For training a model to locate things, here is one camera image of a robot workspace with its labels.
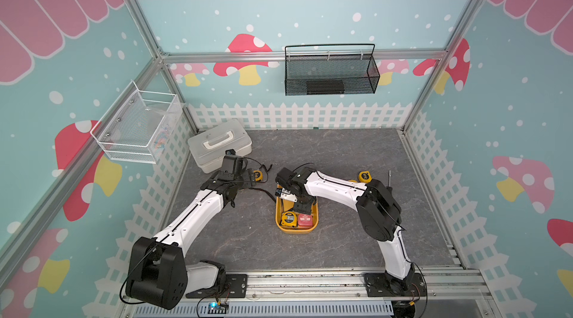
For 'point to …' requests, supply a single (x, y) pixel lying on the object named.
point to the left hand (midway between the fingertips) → (243, 179)
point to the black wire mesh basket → (323, 69)
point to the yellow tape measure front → (289, 219)
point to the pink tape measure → (304, 219)
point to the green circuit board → (215, 308)
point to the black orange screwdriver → (389, 178)
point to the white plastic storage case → (207, 148)
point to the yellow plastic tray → (283, 204)
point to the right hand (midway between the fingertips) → (308, 199)
